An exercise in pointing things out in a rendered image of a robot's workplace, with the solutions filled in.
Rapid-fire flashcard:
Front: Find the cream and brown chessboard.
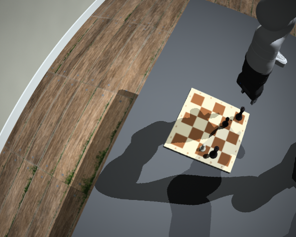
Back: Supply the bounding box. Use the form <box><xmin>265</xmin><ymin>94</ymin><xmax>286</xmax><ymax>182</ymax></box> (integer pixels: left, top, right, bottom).
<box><xmin>164</xmin><ymin>88</ymin><xmax>249</xmax><ymax>173</ymax></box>

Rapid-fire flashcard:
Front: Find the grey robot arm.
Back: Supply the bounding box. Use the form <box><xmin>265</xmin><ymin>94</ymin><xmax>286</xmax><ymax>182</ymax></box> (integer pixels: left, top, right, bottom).
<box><xmin>252</xmin><ymin>0</ymin><xmax>296</xmax><ymax>60</ymax></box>

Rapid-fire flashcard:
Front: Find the black chess piece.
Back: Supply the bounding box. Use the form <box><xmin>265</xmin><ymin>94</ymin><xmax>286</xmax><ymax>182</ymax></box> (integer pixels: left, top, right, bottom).
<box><xmin>235</xmin><ymin>107</ymin><xmax>245</xmax><ymax>120</ymax></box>
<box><xmin>222</xmin><ymin>117</ymin><xmax>229</xmax><ymax>127</ymax></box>
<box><xmin>210</xmin><ymin>146</ymin><xmax>219</xmax><ymax>158</ymax></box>

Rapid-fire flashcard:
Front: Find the white pawn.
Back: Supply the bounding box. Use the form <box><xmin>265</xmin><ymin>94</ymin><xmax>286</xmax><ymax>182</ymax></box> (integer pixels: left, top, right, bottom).
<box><xmin>199</xmin><ymin>144</ymin><xmax>206</xmax><ymax>152</ymax></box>

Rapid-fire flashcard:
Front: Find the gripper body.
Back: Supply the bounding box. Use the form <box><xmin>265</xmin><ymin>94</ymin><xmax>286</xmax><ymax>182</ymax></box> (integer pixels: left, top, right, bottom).
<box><xmin>237</xmin><ymin>43</ymin><xmax>287</xmax><ymax>100</ymax></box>

